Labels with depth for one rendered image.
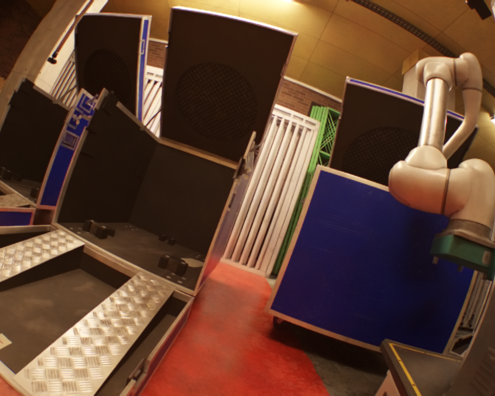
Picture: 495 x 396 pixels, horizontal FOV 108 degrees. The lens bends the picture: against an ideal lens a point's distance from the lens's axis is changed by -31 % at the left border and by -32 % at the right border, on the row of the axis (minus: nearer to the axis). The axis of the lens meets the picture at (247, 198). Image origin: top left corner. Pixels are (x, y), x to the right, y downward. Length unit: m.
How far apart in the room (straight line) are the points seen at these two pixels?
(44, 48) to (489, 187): 4.04
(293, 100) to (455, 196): 4.19
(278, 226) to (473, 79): 2.57
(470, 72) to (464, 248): 0.77
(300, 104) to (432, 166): 4.07
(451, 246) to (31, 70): 3.93
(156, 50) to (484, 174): 5.34
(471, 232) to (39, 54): 4.04
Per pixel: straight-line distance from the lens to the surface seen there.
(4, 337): 0.88
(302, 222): 1.30
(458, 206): 0.87
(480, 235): 0.86
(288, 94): 4.86
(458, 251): 0.82
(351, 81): 1.92
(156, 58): 5.39
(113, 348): 0.85
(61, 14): 4.07
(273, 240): 3.13
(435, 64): 1.30
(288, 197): 3.18
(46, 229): 1.53
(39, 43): 3.95
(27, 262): 1.17
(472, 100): 1.28
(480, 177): 0.90
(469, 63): 1.32
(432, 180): 0.88
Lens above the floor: 0.58
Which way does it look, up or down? 4 degrees up
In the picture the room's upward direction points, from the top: 20 degrees clockwise
